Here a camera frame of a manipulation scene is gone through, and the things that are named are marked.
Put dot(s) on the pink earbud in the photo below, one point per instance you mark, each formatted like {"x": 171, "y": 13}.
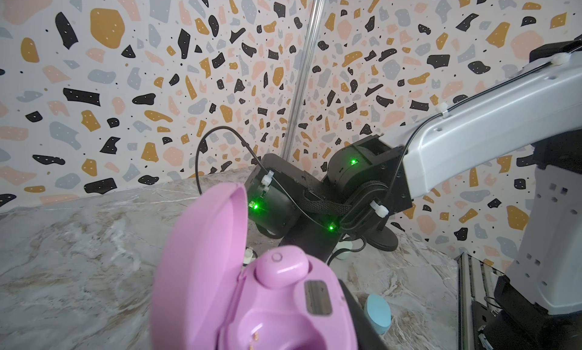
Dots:
{"x": 281, "y": 267}

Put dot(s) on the blue charging case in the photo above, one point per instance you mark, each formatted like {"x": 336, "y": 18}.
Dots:
{"x": 378, "y": 312}

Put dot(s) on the pink charging case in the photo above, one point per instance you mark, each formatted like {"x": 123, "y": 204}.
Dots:
{"x": 204, "y": 298}

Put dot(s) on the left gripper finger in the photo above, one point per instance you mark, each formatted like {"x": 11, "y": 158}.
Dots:
{"x": 367, "y": 338}

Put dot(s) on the mint green charging case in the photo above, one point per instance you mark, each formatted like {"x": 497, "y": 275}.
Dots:
{"x": 345, "y": 249}

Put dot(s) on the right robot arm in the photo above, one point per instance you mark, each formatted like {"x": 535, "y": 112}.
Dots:
{"x": 536, "y": 303}

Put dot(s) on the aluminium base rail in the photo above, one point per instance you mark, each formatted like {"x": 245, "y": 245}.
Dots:
{"x": 476, "y": 305}

